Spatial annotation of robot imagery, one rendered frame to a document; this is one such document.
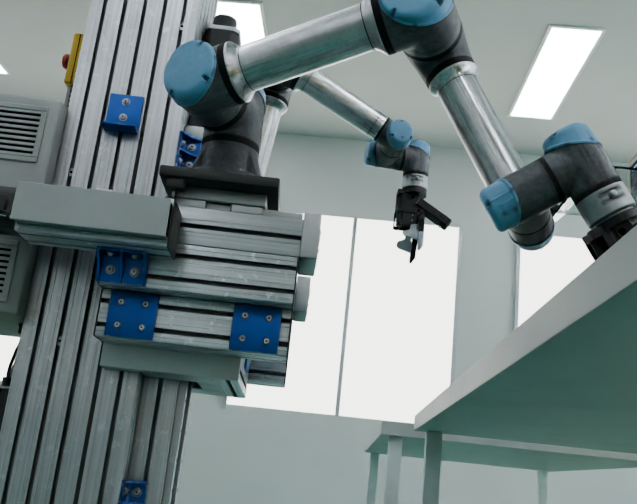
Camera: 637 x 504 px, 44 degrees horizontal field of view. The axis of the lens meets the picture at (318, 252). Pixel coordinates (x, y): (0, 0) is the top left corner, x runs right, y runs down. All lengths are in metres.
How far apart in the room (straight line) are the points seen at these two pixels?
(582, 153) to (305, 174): 5.50
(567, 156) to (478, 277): 5.26
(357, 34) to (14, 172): 0.78
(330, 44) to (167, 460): 0.88
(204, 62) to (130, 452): 0.78
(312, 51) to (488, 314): 5.12
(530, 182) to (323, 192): 5.41
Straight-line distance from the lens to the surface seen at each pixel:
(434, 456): 2.60
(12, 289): 1.68
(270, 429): 6.20
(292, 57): 1.44
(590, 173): 1.22
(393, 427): 3.03
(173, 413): 1.68
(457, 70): 1.47
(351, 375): 6.21
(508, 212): 1.22
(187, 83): 1.46
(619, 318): 0.86
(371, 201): 6.56
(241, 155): 1.54
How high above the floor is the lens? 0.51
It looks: 16 degrees up
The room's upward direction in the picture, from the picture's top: 6 degrees clockwise
